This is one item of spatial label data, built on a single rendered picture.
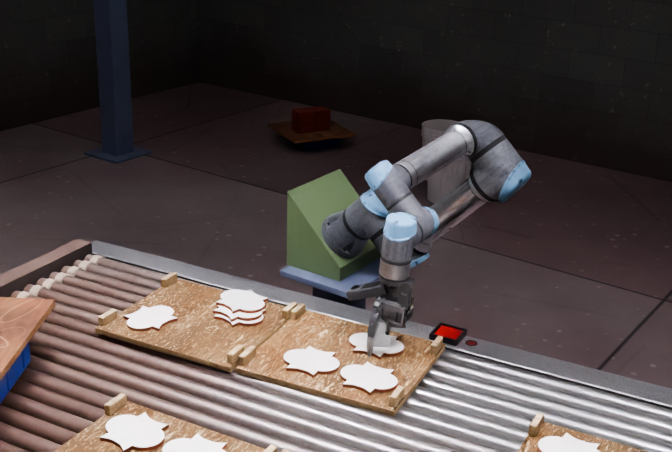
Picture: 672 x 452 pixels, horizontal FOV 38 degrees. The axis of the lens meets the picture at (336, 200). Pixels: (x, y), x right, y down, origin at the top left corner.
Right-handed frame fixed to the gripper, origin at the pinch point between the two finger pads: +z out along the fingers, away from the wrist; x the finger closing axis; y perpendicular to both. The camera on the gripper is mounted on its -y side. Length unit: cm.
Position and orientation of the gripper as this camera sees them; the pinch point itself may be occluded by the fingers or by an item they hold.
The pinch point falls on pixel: (376, 343)
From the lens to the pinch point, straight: 245.0
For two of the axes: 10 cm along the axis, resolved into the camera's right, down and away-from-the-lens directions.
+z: -1.0, 9.2, 3.8
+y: 9.0, 2.5, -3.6
